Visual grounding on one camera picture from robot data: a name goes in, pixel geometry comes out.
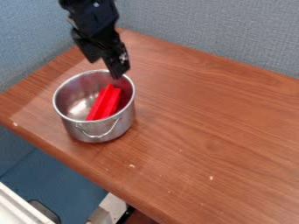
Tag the metal pot with handle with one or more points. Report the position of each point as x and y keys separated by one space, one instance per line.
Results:
x=73 y=100

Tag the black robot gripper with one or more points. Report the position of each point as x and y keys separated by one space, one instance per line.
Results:
x=93 y=18

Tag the black object near floor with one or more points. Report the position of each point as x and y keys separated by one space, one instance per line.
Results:
x=42 y=208

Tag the white table leg bracket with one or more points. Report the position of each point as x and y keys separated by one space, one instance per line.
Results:
x=109 y=212

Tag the red rectangular block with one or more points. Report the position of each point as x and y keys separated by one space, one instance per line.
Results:
x=106 y=104

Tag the white furniture edge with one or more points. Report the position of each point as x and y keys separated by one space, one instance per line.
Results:
x=17 y=211

